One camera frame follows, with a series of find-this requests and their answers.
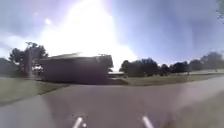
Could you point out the dark building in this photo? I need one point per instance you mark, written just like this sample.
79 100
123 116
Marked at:
75 68

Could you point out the grey asphalt path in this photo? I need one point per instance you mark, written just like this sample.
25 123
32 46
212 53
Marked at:
113 103

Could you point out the row of trees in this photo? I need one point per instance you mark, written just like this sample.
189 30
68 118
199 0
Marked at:
166 66

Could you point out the grass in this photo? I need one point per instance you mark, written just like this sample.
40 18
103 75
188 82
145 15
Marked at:
20 88
166 79

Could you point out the robot's own part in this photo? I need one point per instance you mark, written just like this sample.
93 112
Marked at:
77 122
147 122

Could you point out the group of trees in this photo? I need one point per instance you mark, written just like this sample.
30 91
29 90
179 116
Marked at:
26 58

